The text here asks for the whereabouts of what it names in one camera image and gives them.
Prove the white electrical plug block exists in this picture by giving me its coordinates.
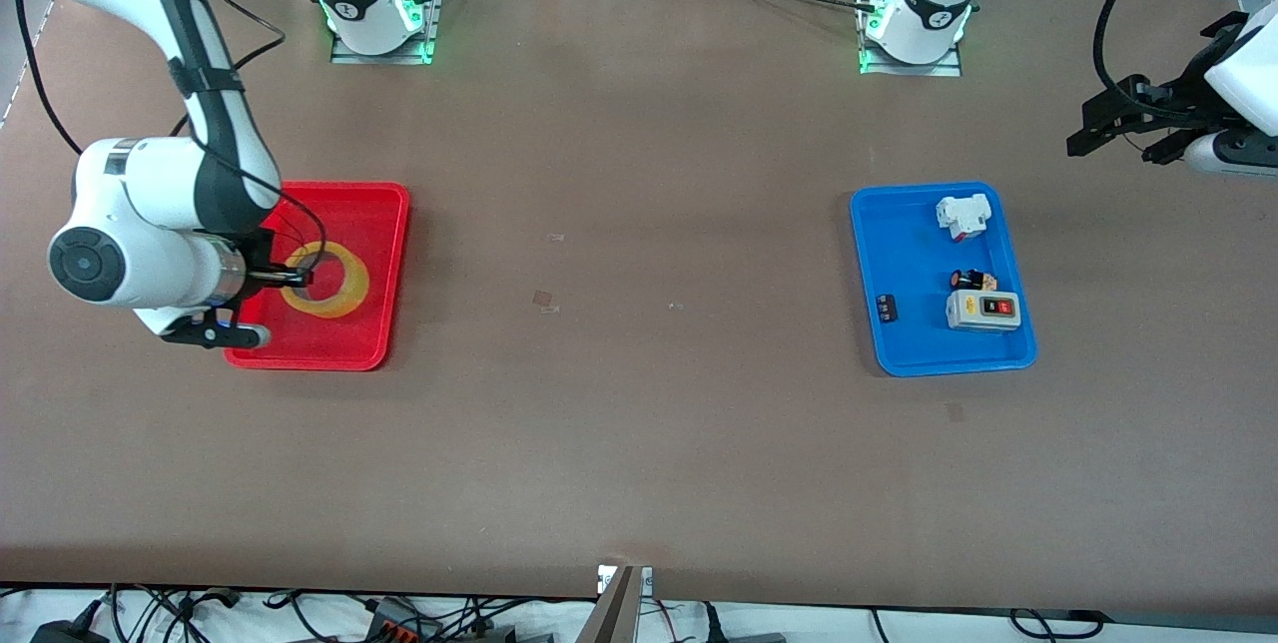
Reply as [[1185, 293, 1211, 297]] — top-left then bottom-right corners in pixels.
[[937, 194, 993, 244]]

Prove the black looped floor cable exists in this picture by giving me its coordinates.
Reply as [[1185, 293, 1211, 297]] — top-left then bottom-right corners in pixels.
[[1006, 607, 1107, 640]]

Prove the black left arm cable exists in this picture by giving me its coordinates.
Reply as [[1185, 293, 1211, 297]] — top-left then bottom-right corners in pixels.
[[1091, 0, 1214, 123]]

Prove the orange black connector box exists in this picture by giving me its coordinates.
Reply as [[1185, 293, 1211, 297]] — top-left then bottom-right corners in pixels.
[[361, 597, 442, 643]]

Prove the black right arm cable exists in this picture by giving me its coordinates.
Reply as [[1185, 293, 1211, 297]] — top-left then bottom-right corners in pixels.
[[10, 0, 330, 291]]

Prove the black power adapter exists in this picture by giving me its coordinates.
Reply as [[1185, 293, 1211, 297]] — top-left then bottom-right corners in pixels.
[[28, 617, 113, 643]]

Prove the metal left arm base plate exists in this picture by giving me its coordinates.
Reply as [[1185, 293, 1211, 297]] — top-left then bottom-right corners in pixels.
[[858, 19, 964, 78]]

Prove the grey push button switch box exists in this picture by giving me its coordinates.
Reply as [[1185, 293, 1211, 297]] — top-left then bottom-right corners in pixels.
[[946, 290, 1023, 332]]

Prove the blue plastic tray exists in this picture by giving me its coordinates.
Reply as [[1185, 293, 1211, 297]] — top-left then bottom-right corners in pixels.
[[850, 182, 1039, 378]]

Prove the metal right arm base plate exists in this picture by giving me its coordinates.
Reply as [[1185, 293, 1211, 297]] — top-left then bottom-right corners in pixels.
[[329, 0, 446, 66]]

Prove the yellow clear tape roll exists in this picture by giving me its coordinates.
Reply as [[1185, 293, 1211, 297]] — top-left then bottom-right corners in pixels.
[[281, 241, 371, 320]]

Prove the red plastic tray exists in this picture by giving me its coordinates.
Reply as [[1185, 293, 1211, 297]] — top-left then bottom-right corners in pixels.
[[224, 181, 411, 372]]

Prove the aluminium profile bar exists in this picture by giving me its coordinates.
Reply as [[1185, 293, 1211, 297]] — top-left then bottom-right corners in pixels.
[[579, 564, 655, 643]]

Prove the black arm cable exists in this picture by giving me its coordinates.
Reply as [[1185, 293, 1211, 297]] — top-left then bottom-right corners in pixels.
[[1091, 0, 1214, 123], [10, 0, 330, 291]]

